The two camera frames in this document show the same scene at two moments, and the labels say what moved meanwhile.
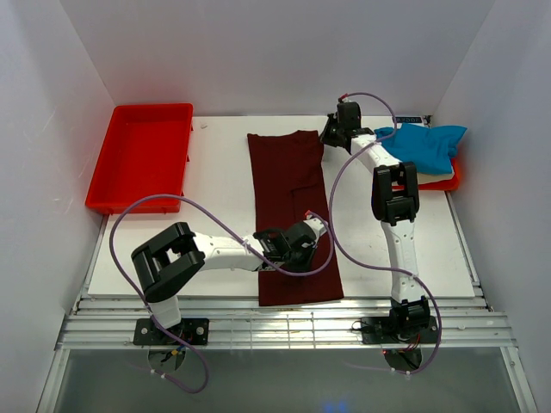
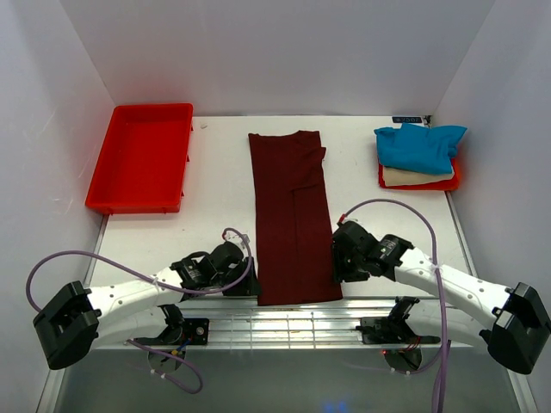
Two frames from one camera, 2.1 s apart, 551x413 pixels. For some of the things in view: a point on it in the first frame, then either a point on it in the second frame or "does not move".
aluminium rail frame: (241, 323) does not move
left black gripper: (306, 266) to (249, 287)
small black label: (408, 119) does not move
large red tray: (146, 152) does not move
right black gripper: (325, 137) to (340, 271)
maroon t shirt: (289, 181) does not move
